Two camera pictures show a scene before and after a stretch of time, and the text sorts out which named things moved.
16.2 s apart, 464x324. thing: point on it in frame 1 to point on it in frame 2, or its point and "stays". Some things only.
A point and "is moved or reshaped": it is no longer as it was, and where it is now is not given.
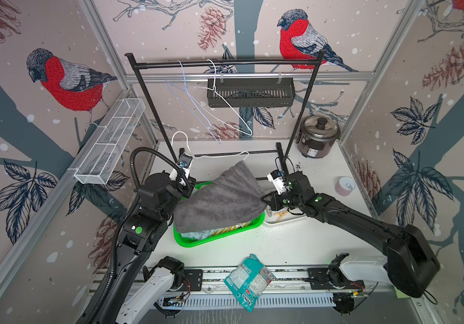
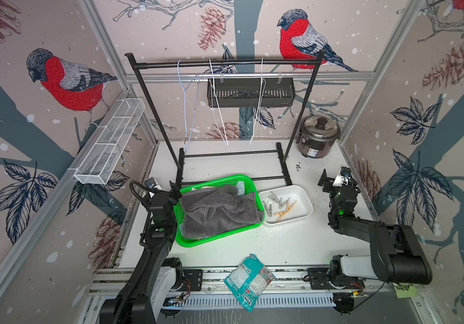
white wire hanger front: (222, 102) is moved or reshaped
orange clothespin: (281, 214) stays
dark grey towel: (228, 198) is moved or reshaped
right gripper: (274, 202) to (325, 179)
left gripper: (188, 186) to (172, 197)
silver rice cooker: (317, 136) stays
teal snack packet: (249, 281) stays
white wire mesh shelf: (102, 156) stays
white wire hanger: (208, 156) to (263, 88)
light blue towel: (199, 234) to (241, 187)
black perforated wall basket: (233, 92) stays
